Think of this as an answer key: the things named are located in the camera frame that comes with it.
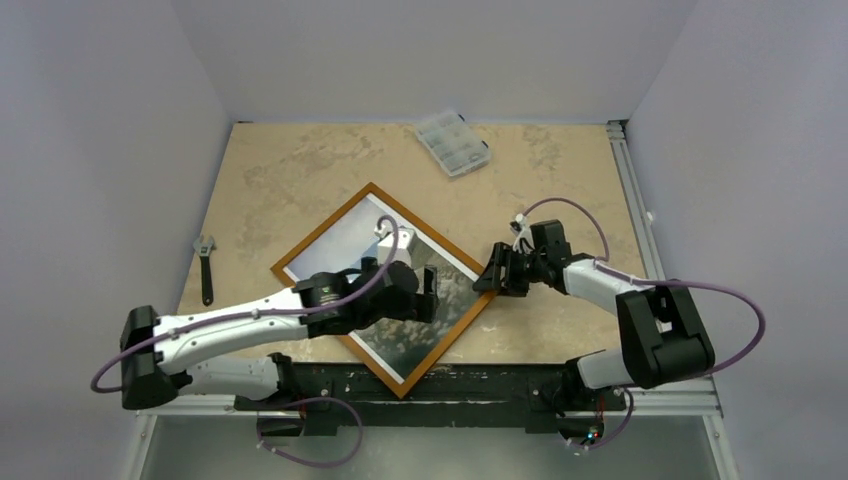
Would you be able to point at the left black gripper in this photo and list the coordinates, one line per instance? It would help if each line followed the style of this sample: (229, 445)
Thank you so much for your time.
(420, 306)

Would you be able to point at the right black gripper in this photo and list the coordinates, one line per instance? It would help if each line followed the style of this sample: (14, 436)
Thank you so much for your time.
(506, 269)

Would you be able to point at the wooden picture frame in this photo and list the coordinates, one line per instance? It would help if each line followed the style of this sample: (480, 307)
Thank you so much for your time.
(404, 391)

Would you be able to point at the landscape photo print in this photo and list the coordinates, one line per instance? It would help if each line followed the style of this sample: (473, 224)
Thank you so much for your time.
(397, 331)

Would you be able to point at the clear plastic organizer box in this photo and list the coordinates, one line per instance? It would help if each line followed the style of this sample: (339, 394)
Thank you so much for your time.
(454, 145)

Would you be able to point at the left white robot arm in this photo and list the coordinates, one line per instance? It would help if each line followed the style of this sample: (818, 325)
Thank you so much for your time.
(163, 357)

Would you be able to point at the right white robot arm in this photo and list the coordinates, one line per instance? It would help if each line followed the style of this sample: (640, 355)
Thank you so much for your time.
(662, 337)

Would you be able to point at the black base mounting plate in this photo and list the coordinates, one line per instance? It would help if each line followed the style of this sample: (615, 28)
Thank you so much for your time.
(316, 399)

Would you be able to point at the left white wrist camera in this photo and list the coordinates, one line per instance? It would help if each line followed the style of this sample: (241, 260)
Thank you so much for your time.
(395, 245)

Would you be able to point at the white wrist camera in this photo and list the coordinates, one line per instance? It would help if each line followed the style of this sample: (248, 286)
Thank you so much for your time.
(523, 236)
(395, 245)

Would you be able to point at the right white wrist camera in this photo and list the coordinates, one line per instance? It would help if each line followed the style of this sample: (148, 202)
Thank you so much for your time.
(523, 236)

